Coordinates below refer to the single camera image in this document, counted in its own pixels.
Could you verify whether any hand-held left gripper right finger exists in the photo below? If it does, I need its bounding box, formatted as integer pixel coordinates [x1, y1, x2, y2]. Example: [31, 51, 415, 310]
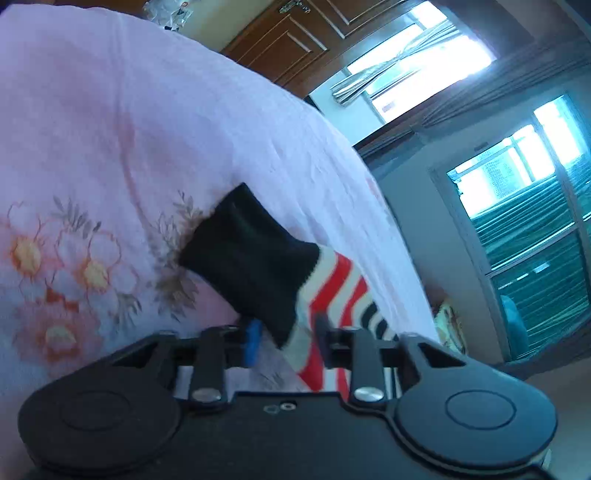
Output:
[313, 312, 468, 409]

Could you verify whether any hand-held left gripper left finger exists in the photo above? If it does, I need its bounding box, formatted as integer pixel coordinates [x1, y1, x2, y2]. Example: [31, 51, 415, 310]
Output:
[108, 320, 264, 409]

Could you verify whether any striped knit sweater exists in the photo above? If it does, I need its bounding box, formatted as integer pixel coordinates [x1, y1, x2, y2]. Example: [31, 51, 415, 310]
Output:
[178, 182, 400, 403]

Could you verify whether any folded printed blanket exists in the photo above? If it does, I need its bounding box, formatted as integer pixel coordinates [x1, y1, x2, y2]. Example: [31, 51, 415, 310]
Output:
[431, 298, 468, 356]

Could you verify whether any large bedroom window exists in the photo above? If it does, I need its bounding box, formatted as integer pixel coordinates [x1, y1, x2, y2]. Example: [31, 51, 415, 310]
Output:
[445, 95, 591, 363]

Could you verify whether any pink floral bed sheet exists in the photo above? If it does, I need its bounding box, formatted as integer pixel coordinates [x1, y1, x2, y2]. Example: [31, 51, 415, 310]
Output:
[0, 0, 440, 418]

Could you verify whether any white sheer curtain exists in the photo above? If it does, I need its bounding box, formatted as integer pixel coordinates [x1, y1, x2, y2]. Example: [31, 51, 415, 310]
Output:
[330, 21, 462, 108]

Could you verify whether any grey curtain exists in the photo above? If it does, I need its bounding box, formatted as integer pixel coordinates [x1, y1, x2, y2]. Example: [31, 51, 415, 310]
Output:
[353, 28, 591, 158]

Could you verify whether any doorway window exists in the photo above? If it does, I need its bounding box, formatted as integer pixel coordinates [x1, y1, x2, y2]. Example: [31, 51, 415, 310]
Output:
[345, 0, 498, 123]

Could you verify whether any brown wooden door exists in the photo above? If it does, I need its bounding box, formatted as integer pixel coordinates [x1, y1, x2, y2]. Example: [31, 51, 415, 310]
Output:
[221, 0, 419, 99]

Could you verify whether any clear plastic bag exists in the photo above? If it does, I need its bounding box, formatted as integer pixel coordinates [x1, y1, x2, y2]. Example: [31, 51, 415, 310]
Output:
[142, 0, 195, 32]

